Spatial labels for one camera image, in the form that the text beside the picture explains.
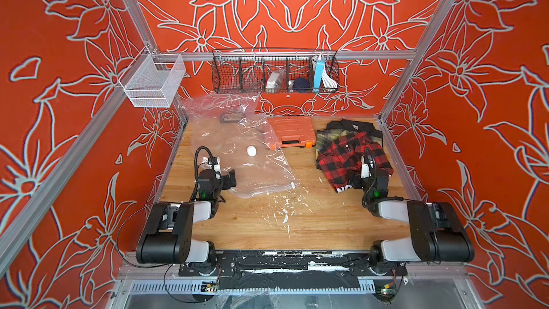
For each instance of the yellow black plaid shirt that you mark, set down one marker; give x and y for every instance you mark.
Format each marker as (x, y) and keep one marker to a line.
(341, 128)

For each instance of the red black plaid shirt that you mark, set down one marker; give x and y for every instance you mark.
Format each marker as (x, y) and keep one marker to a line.
(345, 158)

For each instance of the black wire wall basket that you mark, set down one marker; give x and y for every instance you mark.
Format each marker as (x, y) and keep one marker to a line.
(246, 71)

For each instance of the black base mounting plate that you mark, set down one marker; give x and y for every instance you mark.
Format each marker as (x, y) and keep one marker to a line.
(275, 270)

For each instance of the clear acrylic wall bin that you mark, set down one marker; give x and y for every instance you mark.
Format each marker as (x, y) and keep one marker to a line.
(154, 83)

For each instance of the light blue box in basket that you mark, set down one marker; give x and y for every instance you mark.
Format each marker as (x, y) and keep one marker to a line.
(319, 66)

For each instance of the dark blue round object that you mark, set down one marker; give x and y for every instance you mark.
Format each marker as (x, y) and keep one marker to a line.
(301, 85)

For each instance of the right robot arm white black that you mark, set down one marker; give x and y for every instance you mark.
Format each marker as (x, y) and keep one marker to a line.
(436, 233)

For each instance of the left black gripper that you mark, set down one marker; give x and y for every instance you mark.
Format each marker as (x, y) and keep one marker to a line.
(224, 180)

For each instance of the orange plastic tool case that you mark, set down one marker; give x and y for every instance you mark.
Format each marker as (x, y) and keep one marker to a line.
(294, 131)

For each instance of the clear plastic vacuum bag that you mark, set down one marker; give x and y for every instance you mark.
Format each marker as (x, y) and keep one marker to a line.
(243, 146)

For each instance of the white slotted cable duct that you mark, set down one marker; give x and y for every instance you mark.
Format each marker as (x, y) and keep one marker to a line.
(201, 287)

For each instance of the grey white packet in basket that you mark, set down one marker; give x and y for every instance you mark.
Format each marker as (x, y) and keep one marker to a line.
(275, 82)

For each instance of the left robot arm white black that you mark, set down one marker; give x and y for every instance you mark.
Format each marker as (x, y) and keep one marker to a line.
(167, 235)

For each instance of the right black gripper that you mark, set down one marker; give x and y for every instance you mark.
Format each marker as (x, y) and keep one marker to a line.
(357, 176)

